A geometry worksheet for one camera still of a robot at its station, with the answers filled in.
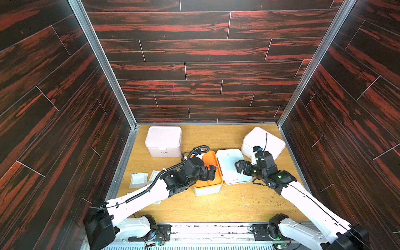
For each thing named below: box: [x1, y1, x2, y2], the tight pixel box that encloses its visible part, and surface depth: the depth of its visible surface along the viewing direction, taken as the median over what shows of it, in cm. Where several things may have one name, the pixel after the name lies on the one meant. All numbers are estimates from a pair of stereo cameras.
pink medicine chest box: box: [144, 126, 183, 158], surface depth 98 cm
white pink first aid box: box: [241, 126, 286, 161], surface depth 95 cm
